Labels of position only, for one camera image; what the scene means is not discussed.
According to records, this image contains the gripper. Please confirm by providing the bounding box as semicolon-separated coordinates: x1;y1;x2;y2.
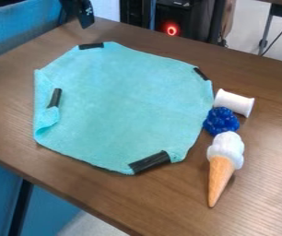
58;0;97;30

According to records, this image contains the turquoise cloth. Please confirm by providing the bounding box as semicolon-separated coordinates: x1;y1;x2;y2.
31;41;216;176

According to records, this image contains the black computer tower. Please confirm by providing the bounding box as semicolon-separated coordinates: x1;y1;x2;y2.
118;0;228;44

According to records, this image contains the white spool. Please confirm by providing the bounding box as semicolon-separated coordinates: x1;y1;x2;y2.
212;88;257;119

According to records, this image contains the blue toy berry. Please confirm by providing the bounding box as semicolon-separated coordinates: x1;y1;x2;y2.
201;106;241;136

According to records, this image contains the grey metal table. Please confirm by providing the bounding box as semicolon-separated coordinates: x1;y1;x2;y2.
256;0;282;56

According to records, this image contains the toy ice cream cone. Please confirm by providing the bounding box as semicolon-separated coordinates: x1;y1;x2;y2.
205;131;246;208

